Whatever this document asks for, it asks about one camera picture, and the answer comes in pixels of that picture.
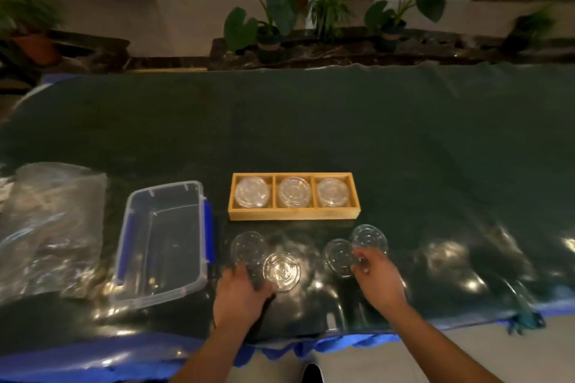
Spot clear plastic box blue clips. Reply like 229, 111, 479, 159
109, 180, 213, 310

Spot dark green table cover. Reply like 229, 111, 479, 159
0, 62, 575, 347

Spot dark marble ledge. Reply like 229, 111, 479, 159
209, 27, 575, 71

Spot blue tablecloth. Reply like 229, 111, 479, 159
0, 295, 575, 383

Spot person's left hand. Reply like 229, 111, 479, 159
213, 262, 276, 332

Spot thin-leaf green plant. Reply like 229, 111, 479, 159
307, 0, 355, 40

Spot clear glass saucer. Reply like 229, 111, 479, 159
323, 238, 360, 279
262, 253, 302, 292
230, 231, 269, 268
351, 224, 389, 256

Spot fern in terracotta pot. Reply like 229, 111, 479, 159
0, 0, 66, 67

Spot small dark potted plant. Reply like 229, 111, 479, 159
501, 6, 558, 56

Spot person's shoe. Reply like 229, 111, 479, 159
300, 362, 323, 383

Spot person's left forearm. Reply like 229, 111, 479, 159
168, 321, 253, 383

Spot person's right forearm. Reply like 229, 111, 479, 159
382, 301, 501, 383

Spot clear plastic bag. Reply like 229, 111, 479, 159
0, 162, 108, 305

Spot wooden three-compartment tray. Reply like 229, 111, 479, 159
228, 172, 361, 221

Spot person's right hand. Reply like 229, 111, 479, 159
352, 247, 409, 314

